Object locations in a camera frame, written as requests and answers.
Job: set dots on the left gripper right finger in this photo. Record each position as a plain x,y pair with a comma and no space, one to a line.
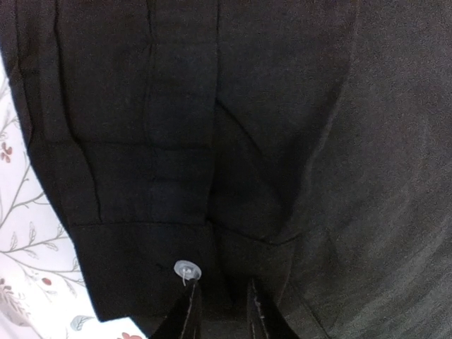
264,320

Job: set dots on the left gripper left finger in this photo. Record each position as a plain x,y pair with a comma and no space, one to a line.
184,319

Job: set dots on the black long sleeve shirt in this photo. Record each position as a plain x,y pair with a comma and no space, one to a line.
303,144

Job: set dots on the floral patterned table cloth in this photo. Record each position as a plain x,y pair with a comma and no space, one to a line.
43,294

